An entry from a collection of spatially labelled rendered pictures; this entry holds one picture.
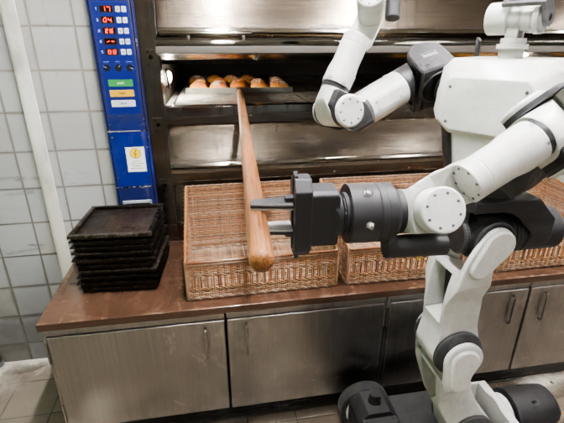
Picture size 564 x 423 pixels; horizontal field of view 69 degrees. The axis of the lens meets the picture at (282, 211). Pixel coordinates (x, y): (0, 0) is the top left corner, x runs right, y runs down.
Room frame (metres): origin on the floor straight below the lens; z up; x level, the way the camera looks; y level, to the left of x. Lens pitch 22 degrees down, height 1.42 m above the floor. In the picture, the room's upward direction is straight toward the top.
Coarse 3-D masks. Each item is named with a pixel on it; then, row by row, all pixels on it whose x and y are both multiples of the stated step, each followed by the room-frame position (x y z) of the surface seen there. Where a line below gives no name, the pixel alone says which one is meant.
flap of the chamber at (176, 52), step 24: (168, 48) 1.56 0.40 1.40; (192, 48) 1.58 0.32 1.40; (216, 48) 1.59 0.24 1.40; (240, 48) 1.61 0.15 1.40; (264, 48) 1.62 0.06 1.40; (288, 48) 1.63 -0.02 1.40; (312, 48) 1.65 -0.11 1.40; (336, 48) 1.66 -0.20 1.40; (384, 48) 1.70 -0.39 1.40; (408, 48) 1.71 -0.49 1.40; (456, 48) 1.75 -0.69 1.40; (480, 48) 1.77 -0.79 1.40; (552, 48) 1.82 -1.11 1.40
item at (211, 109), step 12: (168, 108) 1.70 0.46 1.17; (180, 108) 1.71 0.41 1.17; (192, 108) 1.72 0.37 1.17; (204, 108) 1.73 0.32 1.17; (216, 108) 1.73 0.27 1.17; (228, 108) 1.74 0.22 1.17; (252, 108) 1.76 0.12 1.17; (264, 108) 1.77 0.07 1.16; (276, 108) 1.78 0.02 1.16; (288, 108) 1.78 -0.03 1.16; (300, 108) 1.79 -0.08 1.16; (312, 108) 1.80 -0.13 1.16; (408, 108) 1.88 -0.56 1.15; (432, 108) 1.90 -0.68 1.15
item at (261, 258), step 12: (240, 96) 1.81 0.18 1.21; (240, 108) 1.47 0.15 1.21; (240, 120) 1.26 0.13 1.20; (240, 132) 1.10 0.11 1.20; (252, 144) 0.95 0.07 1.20; (252, 156) 0.83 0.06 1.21; (252, 168) 0.74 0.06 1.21; (252, 180) 0.67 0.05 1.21; (252, 192) 0.61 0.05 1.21; (252, 216) 0.52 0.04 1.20; (264, 216) 0.53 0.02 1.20; (252, 228) 0.48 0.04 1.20; (264, 228) 0.48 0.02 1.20; (252, 240) 0.45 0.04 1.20; (264, 240) 0.44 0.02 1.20; (252, 252) 0.42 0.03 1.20; (264, 252) 0.41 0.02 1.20; (252, 264) 0.41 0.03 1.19; (264, 264) 0.41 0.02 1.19
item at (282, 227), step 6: (270, 222) 0.56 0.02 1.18; (276, 222) 0.56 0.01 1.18; (282, 222) 0.56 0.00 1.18; (288, 222) 0.56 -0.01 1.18; (270, 228) 0.54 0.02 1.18; (276, 228) 0.54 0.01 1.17; (282, 228) 0.54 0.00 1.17; (288, 228) 0.54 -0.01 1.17; (270, 234) 0.54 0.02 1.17; (276, 234) 0.54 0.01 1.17; (282, 234) 0.54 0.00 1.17; (288, 234) 0.54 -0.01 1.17
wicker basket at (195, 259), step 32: (192, 192) 1.67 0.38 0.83; (224, 192) 1.69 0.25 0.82; (288, 192) 1.74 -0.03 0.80; (192, 224) 1.63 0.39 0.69; (224, 224) 1.65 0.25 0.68; (192, 256) 1.53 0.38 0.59; (224, 256) 1.53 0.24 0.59; (288, 256) 1.29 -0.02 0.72; (320, 256) 1.31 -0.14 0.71; (192, 288) 1.22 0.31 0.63; (224, 288) 1.25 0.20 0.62; (256, 288) 1.26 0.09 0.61; (288, 288) 1.29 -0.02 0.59
